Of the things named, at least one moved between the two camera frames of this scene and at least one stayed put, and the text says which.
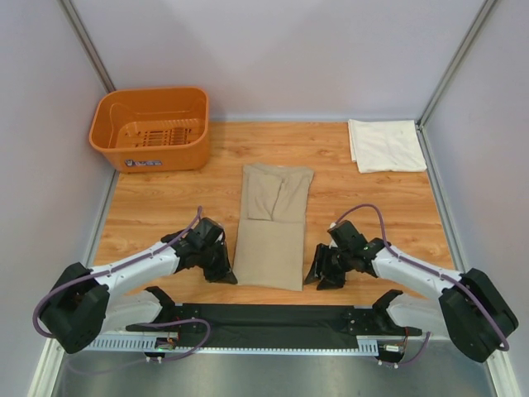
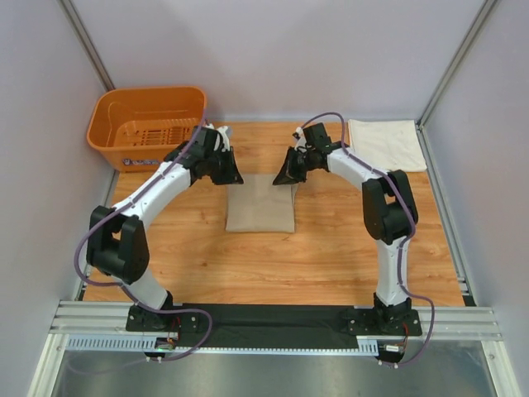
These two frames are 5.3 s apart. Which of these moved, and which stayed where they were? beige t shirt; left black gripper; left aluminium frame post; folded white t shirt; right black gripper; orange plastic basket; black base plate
Moved: left black gripper; beige t shirt; right black gripper
Stayed: folded white t shirt; left aluminium frame post; orange plastic basket; black base plate
